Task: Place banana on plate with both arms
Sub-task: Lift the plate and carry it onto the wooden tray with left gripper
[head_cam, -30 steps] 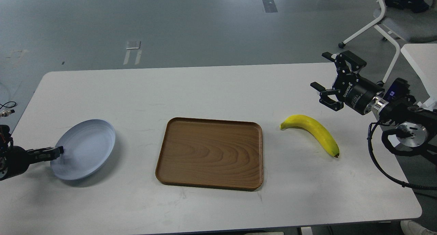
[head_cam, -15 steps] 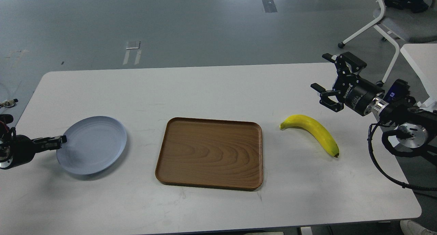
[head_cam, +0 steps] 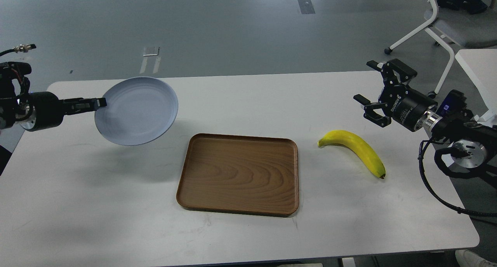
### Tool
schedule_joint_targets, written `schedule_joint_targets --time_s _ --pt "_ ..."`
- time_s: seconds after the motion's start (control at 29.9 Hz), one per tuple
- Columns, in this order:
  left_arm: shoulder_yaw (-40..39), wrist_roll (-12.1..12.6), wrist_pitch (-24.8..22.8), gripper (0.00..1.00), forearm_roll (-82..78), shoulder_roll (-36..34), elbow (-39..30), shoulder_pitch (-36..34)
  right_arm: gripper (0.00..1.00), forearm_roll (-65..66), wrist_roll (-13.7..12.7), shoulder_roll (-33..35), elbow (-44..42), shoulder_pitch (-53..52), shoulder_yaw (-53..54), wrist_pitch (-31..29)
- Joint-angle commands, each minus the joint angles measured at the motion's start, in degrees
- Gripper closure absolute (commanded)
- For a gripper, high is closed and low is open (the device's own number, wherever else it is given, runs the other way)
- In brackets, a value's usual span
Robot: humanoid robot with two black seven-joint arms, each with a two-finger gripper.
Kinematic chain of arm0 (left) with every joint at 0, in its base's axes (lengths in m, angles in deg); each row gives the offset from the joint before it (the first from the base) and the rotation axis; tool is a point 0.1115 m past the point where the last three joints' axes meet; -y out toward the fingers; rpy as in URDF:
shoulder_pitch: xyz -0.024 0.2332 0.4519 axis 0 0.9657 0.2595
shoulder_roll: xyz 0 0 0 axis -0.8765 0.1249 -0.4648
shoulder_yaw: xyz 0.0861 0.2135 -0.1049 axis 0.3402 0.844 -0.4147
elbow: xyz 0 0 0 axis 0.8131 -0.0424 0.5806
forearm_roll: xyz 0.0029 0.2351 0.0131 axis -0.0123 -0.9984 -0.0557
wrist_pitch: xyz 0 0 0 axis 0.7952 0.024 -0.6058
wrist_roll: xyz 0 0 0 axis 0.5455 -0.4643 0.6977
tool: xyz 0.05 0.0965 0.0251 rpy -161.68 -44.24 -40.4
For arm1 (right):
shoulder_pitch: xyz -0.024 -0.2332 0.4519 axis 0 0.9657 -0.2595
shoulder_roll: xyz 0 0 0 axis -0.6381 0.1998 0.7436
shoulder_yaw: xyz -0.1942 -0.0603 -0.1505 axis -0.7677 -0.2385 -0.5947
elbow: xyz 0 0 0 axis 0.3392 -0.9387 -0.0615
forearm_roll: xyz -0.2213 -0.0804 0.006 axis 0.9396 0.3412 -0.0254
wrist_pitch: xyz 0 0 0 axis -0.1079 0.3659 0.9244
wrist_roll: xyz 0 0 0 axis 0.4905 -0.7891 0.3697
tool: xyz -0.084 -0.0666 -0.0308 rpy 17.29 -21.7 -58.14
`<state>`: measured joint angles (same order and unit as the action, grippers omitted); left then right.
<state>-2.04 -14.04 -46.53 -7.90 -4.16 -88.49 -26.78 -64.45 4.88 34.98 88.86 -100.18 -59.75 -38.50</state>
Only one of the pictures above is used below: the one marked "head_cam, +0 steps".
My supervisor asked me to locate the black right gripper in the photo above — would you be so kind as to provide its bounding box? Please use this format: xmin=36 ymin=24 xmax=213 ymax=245
xmin=353 ymin=59 xmax=437 ymax=132

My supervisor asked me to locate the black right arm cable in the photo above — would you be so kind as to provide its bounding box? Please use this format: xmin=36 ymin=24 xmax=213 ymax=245
xmin=418 ymin=140 xmax=497 ymax=217

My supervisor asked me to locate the light blue plate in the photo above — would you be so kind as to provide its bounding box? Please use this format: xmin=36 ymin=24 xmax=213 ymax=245
xmin=94 ymin=76 xmax=179 ymax=146

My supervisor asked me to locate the white grey office chair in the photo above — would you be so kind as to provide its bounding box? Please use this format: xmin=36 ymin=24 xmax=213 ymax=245
xmin=384 ymin=0 xmax=497 ymax=99

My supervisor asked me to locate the yellow banana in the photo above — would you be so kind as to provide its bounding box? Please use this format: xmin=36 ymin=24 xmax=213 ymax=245
xmin=317 ymin=130 xmax=386 ymax=180

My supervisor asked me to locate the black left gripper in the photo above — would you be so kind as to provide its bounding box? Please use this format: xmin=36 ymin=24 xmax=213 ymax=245
xmin=20 ymin=92 xmax=107 ymax=132

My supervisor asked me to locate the white shoe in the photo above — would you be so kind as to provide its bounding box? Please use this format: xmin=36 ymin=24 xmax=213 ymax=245
xmin=455 ymin=250 xmax=497 ymax=267

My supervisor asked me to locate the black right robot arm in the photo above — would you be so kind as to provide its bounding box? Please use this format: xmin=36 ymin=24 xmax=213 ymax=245
xmin=354 ymin=59 xmax=496 ymax=187

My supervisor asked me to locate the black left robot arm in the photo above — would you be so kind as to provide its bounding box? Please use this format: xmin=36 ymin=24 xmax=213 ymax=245
xmin=0 ymin=61 xmax=107 ymax=132

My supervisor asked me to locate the brown wooden tray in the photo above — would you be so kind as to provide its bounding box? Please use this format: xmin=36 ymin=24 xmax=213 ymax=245
xmin=176 ymin=133 xmax=299 ymax=217

